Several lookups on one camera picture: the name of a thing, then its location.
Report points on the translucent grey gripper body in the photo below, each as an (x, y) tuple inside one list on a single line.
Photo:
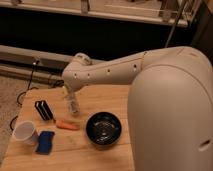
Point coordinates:
[(72, 101)]

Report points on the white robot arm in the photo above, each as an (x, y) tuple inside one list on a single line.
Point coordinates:
[(169, 108)]

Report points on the orange carrot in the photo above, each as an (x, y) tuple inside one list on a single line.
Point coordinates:
[(64, 125)]

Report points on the black bowl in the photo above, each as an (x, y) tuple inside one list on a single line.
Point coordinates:
[(103, 128)]

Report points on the blue sponge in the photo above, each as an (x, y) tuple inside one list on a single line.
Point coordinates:
[(45, 142)]

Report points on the white paper cup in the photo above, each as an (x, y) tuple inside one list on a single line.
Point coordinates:
[(26, 132)]

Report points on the metal pole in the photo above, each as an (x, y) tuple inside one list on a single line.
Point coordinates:
[(178, 16)]

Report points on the dark cabinet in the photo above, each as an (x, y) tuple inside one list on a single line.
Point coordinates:
[(203, 37)]

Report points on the grey metal baseboard rail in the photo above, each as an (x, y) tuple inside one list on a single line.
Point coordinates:
[(41, 61)]

